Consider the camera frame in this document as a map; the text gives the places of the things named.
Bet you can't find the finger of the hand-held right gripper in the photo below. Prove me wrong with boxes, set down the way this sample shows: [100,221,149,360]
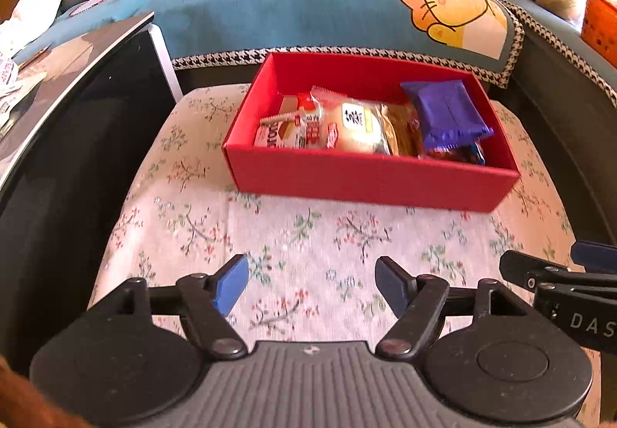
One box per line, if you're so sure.
[570,240,617,273]
[499,250,617,290]

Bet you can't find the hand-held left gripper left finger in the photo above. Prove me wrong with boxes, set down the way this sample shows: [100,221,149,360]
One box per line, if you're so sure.
[87,254,249,359]

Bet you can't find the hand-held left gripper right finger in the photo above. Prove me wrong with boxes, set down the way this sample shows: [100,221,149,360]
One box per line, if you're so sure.
[375,257,536,359]

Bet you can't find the red cardboard box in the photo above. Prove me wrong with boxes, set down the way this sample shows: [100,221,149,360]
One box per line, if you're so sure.
[222,52,521,214]

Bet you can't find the red gummy candy packet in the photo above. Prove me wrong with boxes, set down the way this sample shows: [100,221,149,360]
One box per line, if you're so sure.
[419,141,485,166]

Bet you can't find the round cake packet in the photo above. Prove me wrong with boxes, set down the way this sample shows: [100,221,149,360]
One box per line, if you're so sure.
[383,102,425,157]

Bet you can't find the white snack packet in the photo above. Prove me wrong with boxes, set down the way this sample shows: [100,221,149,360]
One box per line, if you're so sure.
[254,112,300,149]

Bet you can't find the steamed bun packet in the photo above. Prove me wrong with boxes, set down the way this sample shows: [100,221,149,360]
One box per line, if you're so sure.
[311,85,393,156]

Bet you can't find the purple snack packet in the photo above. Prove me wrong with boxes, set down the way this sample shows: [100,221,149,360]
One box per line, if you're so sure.
[400,80,495,149]

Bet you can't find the small red snack packet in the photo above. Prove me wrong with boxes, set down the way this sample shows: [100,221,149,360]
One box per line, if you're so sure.
[296,93,324,149]

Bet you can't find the floral tablecloth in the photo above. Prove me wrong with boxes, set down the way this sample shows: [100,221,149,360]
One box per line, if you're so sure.
[89,85,603,424]

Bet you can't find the black glossy table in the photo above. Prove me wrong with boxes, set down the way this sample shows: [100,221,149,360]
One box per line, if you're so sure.
[0,12,184,376]

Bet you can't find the blue houndstooth-edged sofa cover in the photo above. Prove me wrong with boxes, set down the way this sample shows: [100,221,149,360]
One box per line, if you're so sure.
[448,0,617,105]

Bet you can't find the orange plastic basket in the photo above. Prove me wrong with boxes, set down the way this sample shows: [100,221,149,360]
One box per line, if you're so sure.
[580,0,617,59]

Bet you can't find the blue lion print blanket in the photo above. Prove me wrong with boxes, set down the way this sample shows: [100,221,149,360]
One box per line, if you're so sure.
[10,0,526,88]

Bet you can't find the red and white plastic bag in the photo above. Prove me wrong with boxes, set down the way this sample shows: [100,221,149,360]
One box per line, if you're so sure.
[0,20,22,120]

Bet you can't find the white cloth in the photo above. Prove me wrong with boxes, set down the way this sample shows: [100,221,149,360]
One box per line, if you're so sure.
[10,0,66,47]

